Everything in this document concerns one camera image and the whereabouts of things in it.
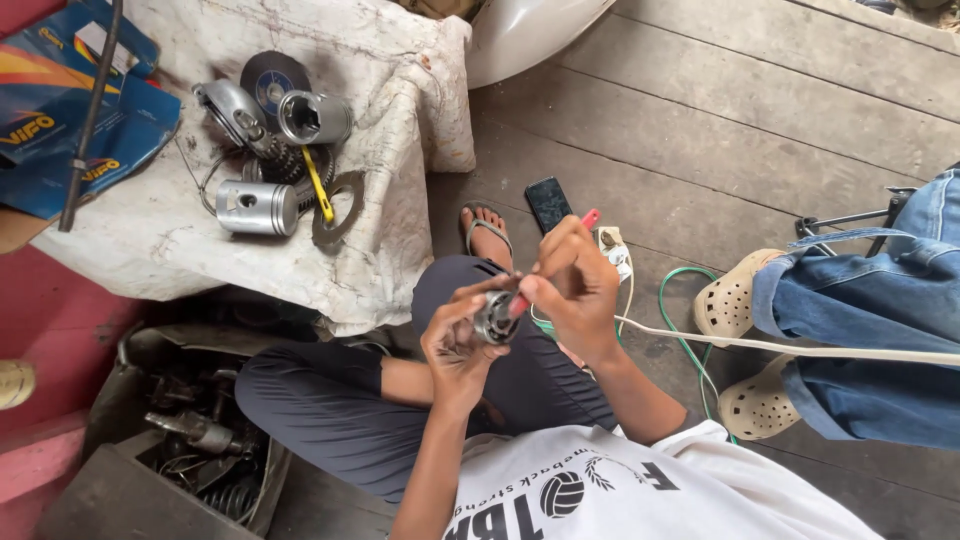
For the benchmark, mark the person's left hand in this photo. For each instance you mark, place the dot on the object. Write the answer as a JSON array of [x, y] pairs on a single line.
[[454, 360]]

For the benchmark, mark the person's right hand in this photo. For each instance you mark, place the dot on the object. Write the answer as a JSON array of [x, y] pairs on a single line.
[[585, 300]]

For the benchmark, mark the round metal bearing part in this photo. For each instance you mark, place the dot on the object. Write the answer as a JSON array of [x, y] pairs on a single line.
[[495, 319]]

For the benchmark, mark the black smartphone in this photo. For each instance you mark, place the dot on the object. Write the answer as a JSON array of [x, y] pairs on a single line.
[[548, 203]]

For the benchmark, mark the person's bare foot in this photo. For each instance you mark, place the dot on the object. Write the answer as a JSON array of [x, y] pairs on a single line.
[[491, 244]]

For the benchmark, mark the grey flip-flop sandal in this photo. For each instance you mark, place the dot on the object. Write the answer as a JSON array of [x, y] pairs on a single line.
[[487, 224]]

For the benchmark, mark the person's dark trousers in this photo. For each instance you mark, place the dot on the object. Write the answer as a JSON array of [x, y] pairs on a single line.
[[322, 405]]

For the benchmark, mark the cream perforated clog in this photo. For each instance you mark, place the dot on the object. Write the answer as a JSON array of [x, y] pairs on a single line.
[[757, 405], [727, 304]]

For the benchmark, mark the person's white printed shirt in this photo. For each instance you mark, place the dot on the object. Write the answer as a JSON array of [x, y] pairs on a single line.
[[675, 495]]

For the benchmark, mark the silver engine piston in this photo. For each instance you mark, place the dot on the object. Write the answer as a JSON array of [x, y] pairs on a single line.
[[261, 208]]

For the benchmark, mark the dark gear shaft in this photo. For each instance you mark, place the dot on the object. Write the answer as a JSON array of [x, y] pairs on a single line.
[[282, 161]]

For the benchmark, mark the crate of engine parts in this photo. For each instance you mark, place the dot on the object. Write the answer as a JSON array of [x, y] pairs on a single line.
[[195, 439]]

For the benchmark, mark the shiny metal cylinder sleeve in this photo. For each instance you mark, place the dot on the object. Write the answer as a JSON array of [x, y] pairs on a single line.
[[330, 117]]

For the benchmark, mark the white motorcycle body panel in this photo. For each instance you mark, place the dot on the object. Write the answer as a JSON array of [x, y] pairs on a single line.
[[525, 34]]

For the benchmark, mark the grey grinding disc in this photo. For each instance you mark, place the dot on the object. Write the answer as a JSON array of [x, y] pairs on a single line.
[[261, 75]]

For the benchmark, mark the chrome engine cover part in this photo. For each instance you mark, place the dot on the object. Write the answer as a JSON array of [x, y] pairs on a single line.
[[220, 103]]

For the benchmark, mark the white sack covered table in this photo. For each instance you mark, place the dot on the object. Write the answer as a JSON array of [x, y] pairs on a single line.
[[225, 45]]

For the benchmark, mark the round yellowish lid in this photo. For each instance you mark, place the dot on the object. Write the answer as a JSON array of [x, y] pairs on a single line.
[[15, 384]]

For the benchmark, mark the dark metal rod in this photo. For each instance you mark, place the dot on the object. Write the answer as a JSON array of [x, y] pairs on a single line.
[[90, 112]]

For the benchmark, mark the blue cardboard box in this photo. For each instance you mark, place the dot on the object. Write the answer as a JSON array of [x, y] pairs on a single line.
[[45, 97]]

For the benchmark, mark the black metal stool frame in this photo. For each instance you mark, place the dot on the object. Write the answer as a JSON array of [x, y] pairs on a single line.
[[847, 220]]

